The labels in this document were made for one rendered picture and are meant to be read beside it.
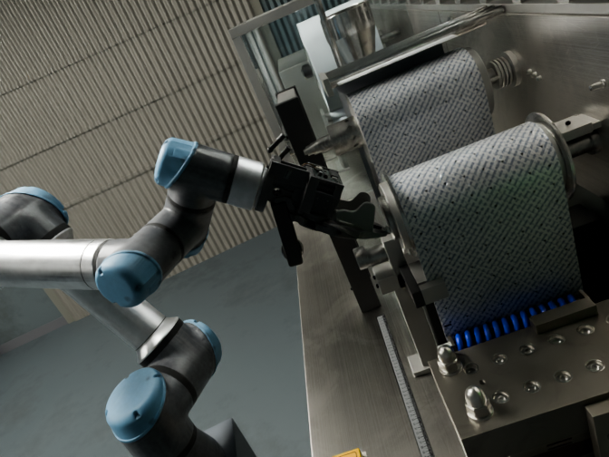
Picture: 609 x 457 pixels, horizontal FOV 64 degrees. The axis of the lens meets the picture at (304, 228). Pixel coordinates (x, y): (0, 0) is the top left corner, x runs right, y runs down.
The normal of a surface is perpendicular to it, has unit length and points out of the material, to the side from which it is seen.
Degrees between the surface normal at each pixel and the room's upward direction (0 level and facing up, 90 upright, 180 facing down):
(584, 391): 0
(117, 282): 90
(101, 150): 90
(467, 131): 92
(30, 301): 90
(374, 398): 0
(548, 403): 0
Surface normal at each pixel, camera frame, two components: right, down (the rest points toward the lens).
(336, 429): -0.37, -0.84
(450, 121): 0.07, 0.44
